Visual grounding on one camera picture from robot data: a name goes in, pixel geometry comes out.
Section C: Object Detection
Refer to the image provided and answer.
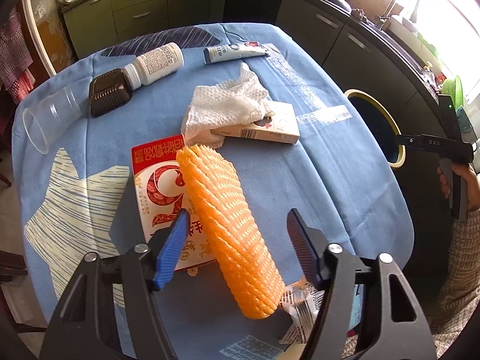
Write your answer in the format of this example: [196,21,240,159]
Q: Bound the green kitchen cabinets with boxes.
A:
[60,0,457,151]

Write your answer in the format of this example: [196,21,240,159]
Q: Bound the blue yellow-rimmed trash bin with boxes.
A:
[344,88,406,169]

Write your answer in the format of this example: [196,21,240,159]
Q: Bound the red white carton box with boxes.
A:
[131,134,215,271]

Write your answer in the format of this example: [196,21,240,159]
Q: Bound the small beige cardboard box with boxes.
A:
[211,102,300,144]

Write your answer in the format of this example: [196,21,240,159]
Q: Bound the right forearm knitted sleeve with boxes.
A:
[430,211,479,357]

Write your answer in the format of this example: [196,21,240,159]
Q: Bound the right hand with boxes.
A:
[437,163,480,211]

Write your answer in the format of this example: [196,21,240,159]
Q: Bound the orange foam fruit net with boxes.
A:
[176,145,285,320]

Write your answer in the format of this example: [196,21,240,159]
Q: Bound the white paper towel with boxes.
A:
[181,63,274,149]

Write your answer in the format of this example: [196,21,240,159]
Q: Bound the green plastic colander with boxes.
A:
[441,76,464,110]

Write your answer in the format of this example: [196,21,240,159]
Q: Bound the silver wrapper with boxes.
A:
[278,275,325,345]

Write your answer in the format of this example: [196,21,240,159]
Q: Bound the blue star tablecloth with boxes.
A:
[10,22,414,360]

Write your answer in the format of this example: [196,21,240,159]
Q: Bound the chrome faucet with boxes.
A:
[375,0,396,30]

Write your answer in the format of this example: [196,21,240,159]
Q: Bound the clear plastic cup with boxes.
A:
[22,86,82,155]

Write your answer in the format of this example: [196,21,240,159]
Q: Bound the checkered apron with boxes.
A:
[0,8,36,104]

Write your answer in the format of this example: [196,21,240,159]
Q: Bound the white toothpaste tube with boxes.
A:
[203,41,269,64]

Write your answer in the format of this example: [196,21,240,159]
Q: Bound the white pill bottle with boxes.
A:
[123,42,184,90]

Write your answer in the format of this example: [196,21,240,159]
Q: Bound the wooden cutting board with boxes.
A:
[347,0,404,20]

